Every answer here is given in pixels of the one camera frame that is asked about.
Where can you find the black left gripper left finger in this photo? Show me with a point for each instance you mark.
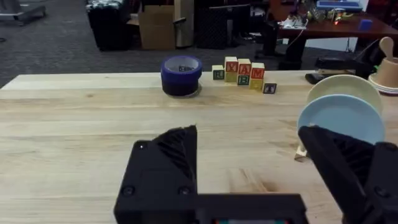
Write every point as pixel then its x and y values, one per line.
pixel 157 174

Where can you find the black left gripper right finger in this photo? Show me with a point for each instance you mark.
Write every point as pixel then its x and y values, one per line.
pixel 351 180

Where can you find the light blue plate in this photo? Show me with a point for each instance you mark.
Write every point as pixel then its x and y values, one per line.
pixel 342 118

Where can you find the cream plate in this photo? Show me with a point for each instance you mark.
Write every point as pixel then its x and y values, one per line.
pixel 345 85

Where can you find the blue tape roll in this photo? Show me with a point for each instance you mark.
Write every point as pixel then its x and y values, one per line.
pixel 180 76

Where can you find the brown paper cup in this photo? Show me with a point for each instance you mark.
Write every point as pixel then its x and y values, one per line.
pixel 388 73

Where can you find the black tool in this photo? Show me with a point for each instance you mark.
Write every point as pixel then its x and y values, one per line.
pixel 339 65

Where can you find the wooden alphabet blocks heap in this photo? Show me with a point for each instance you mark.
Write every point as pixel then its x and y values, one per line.
pixel 244 74

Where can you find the wooden spoon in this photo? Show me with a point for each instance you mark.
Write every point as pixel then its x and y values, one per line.
pixel 386 46

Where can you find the cardboard box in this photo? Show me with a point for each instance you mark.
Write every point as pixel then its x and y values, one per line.
pixel 157 28

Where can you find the brown wooden desk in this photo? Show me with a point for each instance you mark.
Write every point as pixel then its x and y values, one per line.
pixel 329 29

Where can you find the black bin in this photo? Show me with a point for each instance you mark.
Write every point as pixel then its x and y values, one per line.
pixel 109 28

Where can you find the small blue box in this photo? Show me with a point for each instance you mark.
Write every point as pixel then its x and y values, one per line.
pixel 365 25

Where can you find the black mesh cabinet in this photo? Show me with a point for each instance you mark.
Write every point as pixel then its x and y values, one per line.
pixel 214 28

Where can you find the blue tray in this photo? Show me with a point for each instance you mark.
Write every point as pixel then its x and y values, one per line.
pixel 339 4

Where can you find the grey machine base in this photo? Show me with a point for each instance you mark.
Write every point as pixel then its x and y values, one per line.
pixel 21 11

